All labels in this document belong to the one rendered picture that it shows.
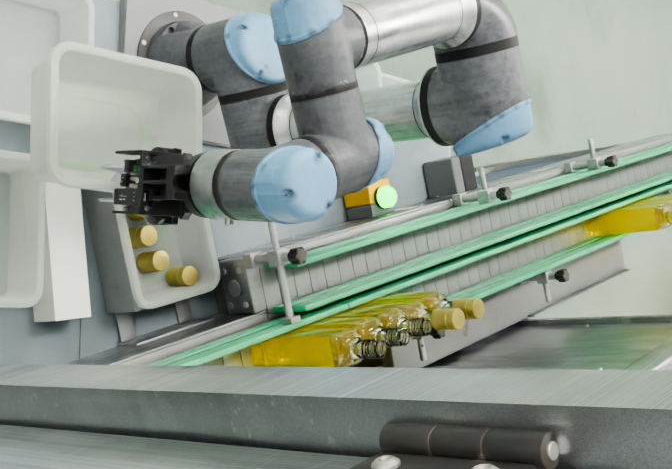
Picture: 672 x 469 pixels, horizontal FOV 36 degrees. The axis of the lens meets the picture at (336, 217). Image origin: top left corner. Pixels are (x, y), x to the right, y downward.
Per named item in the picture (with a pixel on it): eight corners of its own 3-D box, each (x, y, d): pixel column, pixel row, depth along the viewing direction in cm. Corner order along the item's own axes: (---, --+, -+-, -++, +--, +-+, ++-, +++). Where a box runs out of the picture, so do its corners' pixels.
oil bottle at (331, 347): (253, 371, 168) (348, 372, 154) (247, 337, 168) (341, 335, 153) (277, 361, 172) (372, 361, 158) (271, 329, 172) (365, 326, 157)
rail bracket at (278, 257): (255, 326, 169) (308, 324, 160) (235, 226, 168) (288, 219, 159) (268, 321, 171) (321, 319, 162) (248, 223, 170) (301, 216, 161)
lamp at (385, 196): (376, 210, 203) (387, 209, 201) (372, 188, 202) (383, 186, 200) (390, 206, 206) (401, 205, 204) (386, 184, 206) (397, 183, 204)
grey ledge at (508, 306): (360, 379, 201) (404, 380, 193) (351, 335, 200) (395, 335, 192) (592, 273, 269) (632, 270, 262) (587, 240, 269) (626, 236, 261)
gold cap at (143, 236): (122, 228, 165) (138, 226, 162) (140, 225, 168) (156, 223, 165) (126, 250, 165) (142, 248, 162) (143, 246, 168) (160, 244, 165)
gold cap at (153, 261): (134, 253, 167) (150, 251, 164) (151, 249, 169) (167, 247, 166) (138, 275, 167) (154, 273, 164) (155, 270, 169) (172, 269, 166)
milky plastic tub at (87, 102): (13, 52, 125) (51, 35, 119) (163, 83, 141) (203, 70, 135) (10, 192, 122) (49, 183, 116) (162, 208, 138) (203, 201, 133)
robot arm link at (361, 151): (385, 79, 110) (315, 100, 103) (407, 179, 112) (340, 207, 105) (333, 88, 116) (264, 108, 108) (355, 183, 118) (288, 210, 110)
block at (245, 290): (225, 316, 173) (252, 315, 169) (214, 262, 173) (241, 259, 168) (240, 311, 176) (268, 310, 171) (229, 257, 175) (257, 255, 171)
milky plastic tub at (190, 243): (108, 315, 164) (140, 313, 158) (78, 177, 162) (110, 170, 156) (191, 289, 176) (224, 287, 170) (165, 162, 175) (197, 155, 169)
